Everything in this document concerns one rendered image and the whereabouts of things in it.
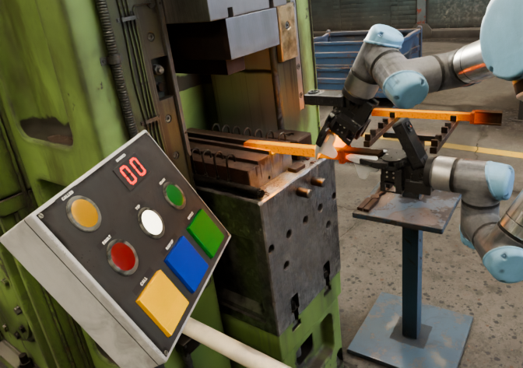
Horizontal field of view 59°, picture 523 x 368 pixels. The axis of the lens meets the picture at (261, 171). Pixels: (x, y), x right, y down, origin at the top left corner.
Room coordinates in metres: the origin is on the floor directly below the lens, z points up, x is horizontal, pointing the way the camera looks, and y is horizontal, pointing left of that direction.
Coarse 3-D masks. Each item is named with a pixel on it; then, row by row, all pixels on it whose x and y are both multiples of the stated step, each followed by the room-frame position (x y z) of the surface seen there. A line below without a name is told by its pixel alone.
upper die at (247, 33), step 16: (240, 16) 1.15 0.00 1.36; (256, 16) 1.20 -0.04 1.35; (272, 16) 1.25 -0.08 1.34; (176, 32) 1.22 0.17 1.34; (192, 32) 1.19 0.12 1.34; (208, 32) 1.15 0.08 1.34; (224, 32) 1.12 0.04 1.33; (240, 32) 1.15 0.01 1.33; (256, 32) 1.19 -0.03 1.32; (272, 32) 1.24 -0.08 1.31; (176, 48) 1.23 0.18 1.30; (192, 48) 1.19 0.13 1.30; (208, 48) 1.16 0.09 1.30; (224, 48) 1.12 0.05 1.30; (240, 48) 1.14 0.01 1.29; (256, 48) 1.18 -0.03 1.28
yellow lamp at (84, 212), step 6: (72, 204) 0.60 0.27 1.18; (78, 204) 0.60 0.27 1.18; (84, 204) 0.61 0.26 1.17; (90, 204) 0.62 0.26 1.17; (72, 210) 0.59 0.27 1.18; (78, 210) 0.59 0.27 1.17; (84, 210) 0.60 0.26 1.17; (90, 210) 0.61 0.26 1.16; (96, 210) 0.62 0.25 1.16; (78, 216) 0.59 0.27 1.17; (84, 216) 0.59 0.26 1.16; (90, 216) 0.60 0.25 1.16; (96, 216) 0.61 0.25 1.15; (78, 222) 0.58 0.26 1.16; (84, 222) 0.59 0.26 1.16; (90, 222) 0.59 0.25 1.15; (96, 222) 0.60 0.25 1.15
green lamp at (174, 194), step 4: (168, 188) 0.78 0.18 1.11; (172, 188) 0.79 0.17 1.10; (176, 188) 0.80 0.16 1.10; (168, 192) 0.77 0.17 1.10; (172, 192) 0.78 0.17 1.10; (176, 192) 0.79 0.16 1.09; (180, 192) 0.80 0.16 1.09; (168, 196) 0.76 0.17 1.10; (172, 196) 0.77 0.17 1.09; (176, 196) 0.78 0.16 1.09; (180, 196) 0.79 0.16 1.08; (172, 200) 0.76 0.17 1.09; (176, 200) 0.77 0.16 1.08; (180, 200) 0.78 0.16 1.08; (176, 204) 0.76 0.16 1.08; (180, 204) 0.77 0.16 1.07
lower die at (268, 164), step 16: (192, 128) 1.52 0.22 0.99; (192, 144) 1.36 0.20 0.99; (208, 144) 1.34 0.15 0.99; (224, 144) 1.29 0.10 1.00; (208, 160) 1.23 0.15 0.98; (224, 160) 1.21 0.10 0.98; (240, 160) 1.18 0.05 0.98; (256, 160) 1.15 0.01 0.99; (272, 160) 1.19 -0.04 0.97; (288, 160) 1.25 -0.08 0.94; (224, 176) 1.17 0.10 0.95; (240, 176) 1.13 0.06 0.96; (256, 176) 1.13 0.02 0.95; (272, 176) 1.19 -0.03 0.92
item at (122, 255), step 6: (114, 246) 0.59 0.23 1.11; (120, 246) 0.60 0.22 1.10; (126, 246) 0.61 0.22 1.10; (114, 252) 0.58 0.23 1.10; (120, 252) 0.59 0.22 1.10; (126, 252) 0.60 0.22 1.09; (132, 252) 0.61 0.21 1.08; (114, 258) 0.57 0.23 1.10; (120, 258) 0.58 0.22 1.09; (126, 258) 0.59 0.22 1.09; (132, 258) 0.60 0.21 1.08; (120, 264) 0.57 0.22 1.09; (126, 264) 0.58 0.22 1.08; (132, 264) 0.59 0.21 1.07; (126, 270) 0.57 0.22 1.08
